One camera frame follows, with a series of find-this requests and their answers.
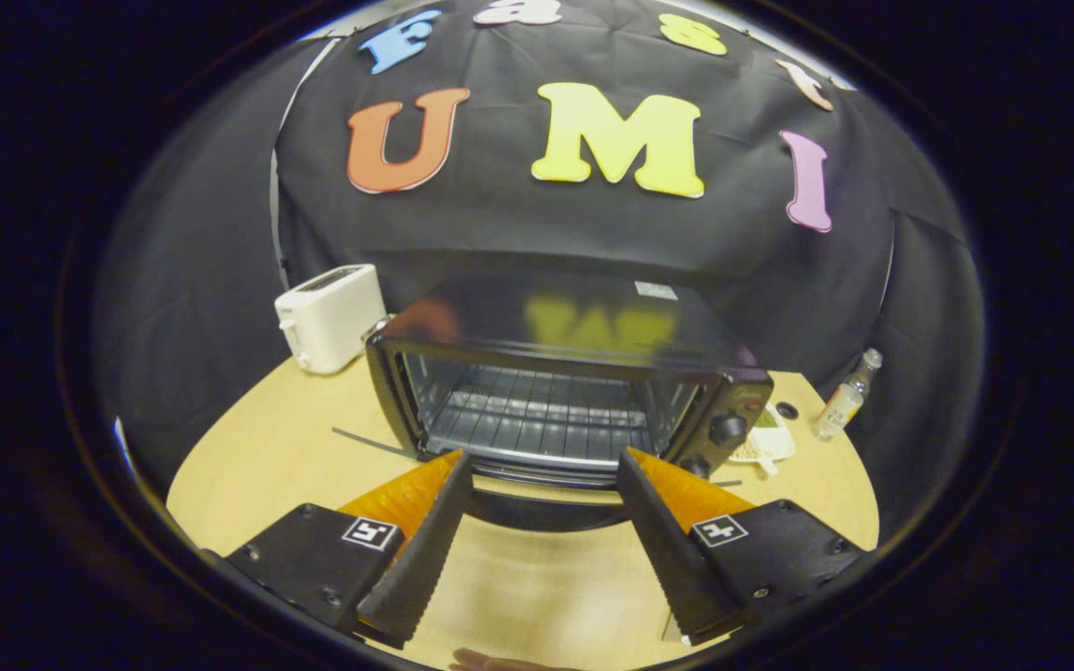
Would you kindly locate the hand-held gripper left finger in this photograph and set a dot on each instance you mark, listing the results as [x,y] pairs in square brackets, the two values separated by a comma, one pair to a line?
[416,568]

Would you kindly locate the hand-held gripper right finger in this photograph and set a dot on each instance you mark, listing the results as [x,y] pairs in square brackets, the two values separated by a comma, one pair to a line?
[672,568]

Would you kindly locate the black toaster oven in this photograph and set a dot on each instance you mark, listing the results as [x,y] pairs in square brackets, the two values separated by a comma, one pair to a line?
[574,308]

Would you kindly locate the white pop-up toaster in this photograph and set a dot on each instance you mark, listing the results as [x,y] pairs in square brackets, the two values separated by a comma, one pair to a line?
[332,317]

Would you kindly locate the white divided dish with beans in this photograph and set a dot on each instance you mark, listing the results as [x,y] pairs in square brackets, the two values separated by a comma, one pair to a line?
[770,443]

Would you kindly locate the black bottle cap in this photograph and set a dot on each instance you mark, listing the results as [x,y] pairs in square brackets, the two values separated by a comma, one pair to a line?
[787,410]

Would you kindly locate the clear plastic bottle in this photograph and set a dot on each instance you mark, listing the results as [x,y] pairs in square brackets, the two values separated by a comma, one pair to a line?
[840,405]

